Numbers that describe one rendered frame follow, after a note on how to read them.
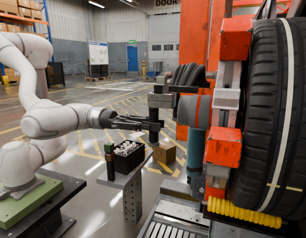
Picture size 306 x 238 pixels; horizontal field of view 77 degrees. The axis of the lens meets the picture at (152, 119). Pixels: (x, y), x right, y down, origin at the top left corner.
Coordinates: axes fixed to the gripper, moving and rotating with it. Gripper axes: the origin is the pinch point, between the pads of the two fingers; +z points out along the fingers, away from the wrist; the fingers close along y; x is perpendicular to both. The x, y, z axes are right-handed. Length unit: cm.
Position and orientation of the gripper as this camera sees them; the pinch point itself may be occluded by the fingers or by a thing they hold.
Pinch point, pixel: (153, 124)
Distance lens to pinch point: 70.3
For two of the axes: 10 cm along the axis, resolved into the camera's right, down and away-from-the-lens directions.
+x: 0.0, -9.6, -2.9
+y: -3.5, 2.7, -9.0
